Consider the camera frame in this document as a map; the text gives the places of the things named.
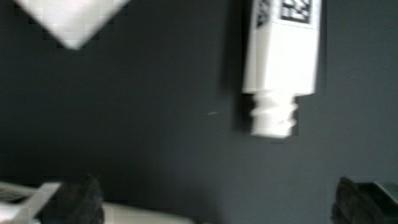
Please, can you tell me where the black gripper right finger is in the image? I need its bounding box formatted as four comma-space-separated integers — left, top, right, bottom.
330, 177, 398, 224

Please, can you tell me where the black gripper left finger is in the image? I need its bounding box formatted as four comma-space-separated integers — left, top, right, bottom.
38, 176, 104, 224

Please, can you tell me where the white desk tabletop panel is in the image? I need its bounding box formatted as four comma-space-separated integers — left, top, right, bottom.
13, 0, 129, 50

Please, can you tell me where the white desk leg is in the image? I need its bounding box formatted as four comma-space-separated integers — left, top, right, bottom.
241, 0, 321, 138
0, 182, 193, 224

